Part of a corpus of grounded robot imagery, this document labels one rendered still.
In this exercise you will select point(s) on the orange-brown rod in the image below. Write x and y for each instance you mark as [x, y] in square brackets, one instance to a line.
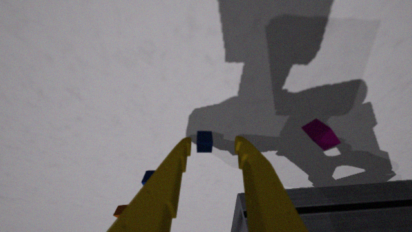
[119, 210]

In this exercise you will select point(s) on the magenta rod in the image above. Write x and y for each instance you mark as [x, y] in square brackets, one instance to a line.
[321, 134]

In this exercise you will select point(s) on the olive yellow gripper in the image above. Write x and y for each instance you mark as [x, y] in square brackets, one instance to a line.
[269, 208]

